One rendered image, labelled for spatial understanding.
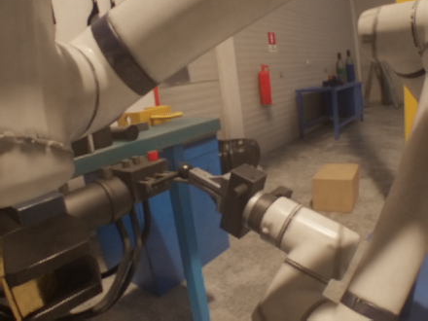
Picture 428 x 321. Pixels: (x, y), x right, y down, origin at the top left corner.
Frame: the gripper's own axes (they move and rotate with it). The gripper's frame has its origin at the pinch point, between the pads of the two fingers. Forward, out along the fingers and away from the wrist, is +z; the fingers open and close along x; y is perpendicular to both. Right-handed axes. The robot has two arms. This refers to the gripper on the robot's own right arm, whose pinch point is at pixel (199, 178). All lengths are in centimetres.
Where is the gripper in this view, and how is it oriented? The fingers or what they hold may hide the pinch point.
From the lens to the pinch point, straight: 68.2
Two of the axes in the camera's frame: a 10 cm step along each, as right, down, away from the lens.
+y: -6.2, 2.4, -7.5
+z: -7.7, -3.7, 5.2
